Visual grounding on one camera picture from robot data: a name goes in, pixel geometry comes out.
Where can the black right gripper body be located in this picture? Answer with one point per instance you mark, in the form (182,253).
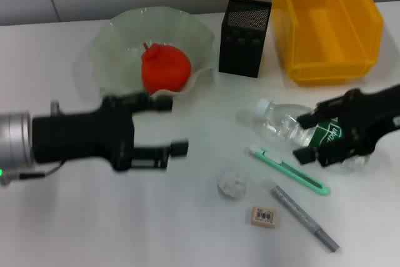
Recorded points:
(368,117)

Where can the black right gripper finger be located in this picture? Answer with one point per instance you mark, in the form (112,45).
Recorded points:
(309,156)
(307,120)

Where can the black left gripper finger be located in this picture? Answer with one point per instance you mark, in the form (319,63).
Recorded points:
(156,156)
(156,102)

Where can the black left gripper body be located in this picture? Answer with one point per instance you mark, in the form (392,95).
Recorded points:
(72,137)

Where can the mint green utility knife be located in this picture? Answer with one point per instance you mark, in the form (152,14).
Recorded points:
(290,173)

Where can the clear green-label water bottle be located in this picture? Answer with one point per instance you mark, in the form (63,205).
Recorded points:
(275,126)

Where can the white paper ball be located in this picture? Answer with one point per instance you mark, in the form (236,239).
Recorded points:
(232,184)

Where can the grey marker pen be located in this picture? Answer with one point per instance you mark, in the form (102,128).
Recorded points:
(297,210)

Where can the green glass fruit plate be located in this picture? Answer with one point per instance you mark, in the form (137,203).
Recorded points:
(118,45)

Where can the beige eraser with barcode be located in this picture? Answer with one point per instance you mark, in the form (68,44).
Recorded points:
(264,217)

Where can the black mesh pen holder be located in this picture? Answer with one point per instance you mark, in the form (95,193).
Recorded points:
(243,38)

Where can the yellow plastic bin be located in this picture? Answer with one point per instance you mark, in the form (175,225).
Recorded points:
(328,29)

